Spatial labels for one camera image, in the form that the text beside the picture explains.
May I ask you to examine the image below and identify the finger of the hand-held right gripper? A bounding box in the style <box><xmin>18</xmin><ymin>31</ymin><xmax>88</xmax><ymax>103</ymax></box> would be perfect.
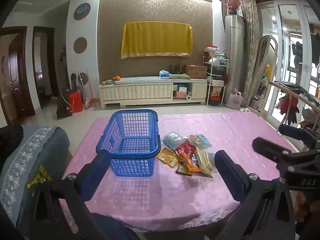
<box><xmin>252</xmin><ymin>137</ymin><xmax>298</xmax><ymax>164</ymax></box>
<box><xmin>278</xmin><ymin>124</ymin><xmax>320</xmax><ymax>151</ymax></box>

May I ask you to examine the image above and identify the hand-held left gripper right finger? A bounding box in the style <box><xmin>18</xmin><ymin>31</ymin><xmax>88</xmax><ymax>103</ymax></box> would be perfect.
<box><xmin>214</xmin><ymin>150</ymin><xmax>297</xmax><ymax>240</ymax></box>

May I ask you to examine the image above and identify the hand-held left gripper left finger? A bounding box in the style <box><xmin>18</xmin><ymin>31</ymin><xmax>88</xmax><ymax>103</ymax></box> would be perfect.
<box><xmin>29</xmin><ymin>149</ymin><xmax>111</xmax><ymax>240</ymax></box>

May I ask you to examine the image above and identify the blue plastic basket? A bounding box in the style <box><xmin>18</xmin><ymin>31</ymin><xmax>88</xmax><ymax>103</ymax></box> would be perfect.
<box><xmin>96</xmin><ymin>109</ymin><xmax>162</xmax><ymax>177</ymax></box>

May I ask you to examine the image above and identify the orange red snack packet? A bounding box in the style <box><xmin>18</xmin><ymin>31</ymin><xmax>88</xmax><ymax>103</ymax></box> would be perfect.
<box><xmin>179</xmin><ymin>152</ymin><xmax>200</xmax><ymax>172</ymax></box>

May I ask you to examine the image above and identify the pale blue snack packet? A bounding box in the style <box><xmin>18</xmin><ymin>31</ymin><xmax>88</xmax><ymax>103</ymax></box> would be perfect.
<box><xmin>189</xmin><ymin>134</ymin><xmax>212</xmax><ymax>149</ymax></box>

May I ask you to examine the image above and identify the dark brown snack packet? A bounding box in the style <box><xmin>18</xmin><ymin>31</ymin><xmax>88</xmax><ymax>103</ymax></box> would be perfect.
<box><xmin>176</xmin><ymin>165</ymin><xmax>192</xmax><ymax>177</ymax></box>

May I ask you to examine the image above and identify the yellow orange snack packet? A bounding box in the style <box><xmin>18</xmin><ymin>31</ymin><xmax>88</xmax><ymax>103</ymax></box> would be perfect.
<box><xmin>156</xmin><ymin>147</ymin><xmax>180</xmax><ymax>168</ymax></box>

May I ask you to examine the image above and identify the striped light blue snack packet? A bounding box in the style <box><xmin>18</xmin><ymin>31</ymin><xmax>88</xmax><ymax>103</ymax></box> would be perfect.
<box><xmin>162</xmin><ymin>132</ymin><xmax>188</xmax><ymax>152</ymax></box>

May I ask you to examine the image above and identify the person's right forearm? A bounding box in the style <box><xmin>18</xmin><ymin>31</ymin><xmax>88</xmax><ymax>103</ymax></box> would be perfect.
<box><xmin>295</xmin><ymin>219</ymin><xmax>320</xmax><ymax>240</ymax></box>

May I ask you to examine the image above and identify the person's right hand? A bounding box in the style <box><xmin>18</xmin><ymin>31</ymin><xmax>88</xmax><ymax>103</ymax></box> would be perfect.
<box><xmin>296</xmin><ymin>191</ymin><xmax>320</xmax><ymax>222</ymax></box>

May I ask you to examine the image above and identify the wooden clothes rack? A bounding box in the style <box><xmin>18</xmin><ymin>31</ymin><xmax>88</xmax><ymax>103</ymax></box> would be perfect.
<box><xmin>269</xmin><ymin>80</ymin><xmax>320</xmax><ymax>125</ymax></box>

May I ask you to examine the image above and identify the pink tablecloth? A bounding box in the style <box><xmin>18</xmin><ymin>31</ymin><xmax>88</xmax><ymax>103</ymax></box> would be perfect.
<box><xmin>60</xmin><ymin>112</ymin><xmax>300</xmax><ymax>232</ymax></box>

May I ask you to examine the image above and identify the pink bag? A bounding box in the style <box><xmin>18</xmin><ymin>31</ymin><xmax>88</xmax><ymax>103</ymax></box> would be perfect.
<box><xmin>226</xmin><ymin>89</ymin><xmax>244</xmax><ymax>109</ymax></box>

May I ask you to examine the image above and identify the chair with blue-grey cover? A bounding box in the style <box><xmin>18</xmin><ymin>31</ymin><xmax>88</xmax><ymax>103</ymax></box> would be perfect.
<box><xmin>0</xmin><ymin>124</ymin><xmax>70</xmax><ymax>230</ymax></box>

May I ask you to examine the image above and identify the broom with dustpan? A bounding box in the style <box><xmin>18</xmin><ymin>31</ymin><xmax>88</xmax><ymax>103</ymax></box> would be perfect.
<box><xmin>77</xmin><ymin>69</ymin><xmax>99</xmax><ymax>109</ymax></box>

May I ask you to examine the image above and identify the arched standing mirror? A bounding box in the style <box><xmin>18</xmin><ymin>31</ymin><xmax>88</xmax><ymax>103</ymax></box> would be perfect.
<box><xmin>251</xmin><ymin>35</ymin><xmax>278</xmax><ymax>115</ymax></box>

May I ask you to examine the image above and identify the red bag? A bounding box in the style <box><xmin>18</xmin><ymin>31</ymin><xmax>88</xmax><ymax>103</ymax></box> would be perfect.
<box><xmin>68</xmin><ymin>91</ymin><xmax>83</xmax><ymax>114</ymax></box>

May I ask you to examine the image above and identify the dark bag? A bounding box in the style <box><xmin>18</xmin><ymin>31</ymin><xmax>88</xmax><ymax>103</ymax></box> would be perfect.
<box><xmin>56</xmin><ymin>87</ymin><xmax>73</xmax><ymax>119</ymax></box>

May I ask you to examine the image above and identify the patterned curtain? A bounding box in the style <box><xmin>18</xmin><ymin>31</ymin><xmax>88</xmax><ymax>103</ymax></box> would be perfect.
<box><xmin>239</xmin><ymin>0</ymin><xmax>262</xmax><ymax>107</ymax></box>

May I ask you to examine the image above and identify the white metal rack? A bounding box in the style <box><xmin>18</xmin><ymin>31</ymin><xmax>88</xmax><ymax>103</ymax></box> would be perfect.
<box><xmin>202</xmin><ymin>57</ymin><xmax>229</xmax><ymax>107</ymax></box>

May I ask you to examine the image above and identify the black garment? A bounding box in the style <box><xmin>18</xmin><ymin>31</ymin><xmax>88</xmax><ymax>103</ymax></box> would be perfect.
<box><xmin>0</xmin><ymin>124</ymin><xmax>24</xmax><ymax>170</ymax></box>

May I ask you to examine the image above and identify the white TV cabinet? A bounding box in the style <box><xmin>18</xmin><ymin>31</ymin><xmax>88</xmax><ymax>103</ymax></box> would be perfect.
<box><xmin>99</xmin><ymin>76</ymin><xmax>208</xmax><ymax>110</ymax></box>

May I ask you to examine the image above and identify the tower air conditioner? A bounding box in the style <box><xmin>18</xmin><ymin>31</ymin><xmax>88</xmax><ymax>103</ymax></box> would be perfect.
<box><xmin>225</xmin><ymin>15</ymin><xmax>245</xmax><ymax>103</ymax></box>

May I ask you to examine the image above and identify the cardboard box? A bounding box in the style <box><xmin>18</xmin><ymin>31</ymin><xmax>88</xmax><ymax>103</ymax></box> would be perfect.
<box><xmin>185</xmin><ymin>65</ymin><xmax>208</xmax><ymax>79</ymax></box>

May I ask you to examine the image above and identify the red white box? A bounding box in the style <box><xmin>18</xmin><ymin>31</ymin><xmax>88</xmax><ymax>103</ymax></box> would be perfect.
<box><xmin>205</xmin><ymin>45</ymin><xmax>218</xmax><ymax>58</ymax></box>

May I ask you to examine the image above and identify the dark wooden doorway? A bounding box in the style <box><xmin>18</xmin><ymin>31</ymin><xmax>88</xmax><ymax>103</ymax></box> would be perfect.
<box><xmin>32</xmin><ymin>26</ymin><xmax>59</xmax><ymax>108</ymax></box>

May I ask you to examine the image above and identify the dark wooden door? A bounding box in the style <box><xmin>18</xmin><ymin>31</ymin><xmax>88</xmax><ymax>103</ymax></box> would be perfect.
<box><xmin>0</xmin><ymin>26</ymin><xmax>35</xmax><ymax>125</ymax></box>

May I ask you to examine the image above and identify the red flower vase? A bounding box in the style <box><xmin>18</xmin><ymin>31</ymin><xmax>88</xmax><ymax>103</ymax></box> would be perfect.
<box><xmin>224</xmin><ymin>0</ymin><xmax>242</xmax><ymax>15</ymax></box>

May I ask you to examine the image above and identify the round brown wall decoration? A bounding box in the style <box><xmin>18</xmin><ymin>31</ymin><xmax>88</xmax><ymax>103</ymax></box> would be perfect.
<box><xmin>73</xmin><ymin>37</ymin><xmax>87</xmax><ymax>54</ymax></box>

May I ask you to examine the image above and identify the round wall decoration blue centre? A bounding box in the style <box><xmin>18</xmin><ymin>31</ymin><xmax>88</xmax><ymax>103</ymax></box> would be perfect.
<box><xmin>73</xmin><ymin>2</ymin><xmax>91</xmax><ymax>21</ymax></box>

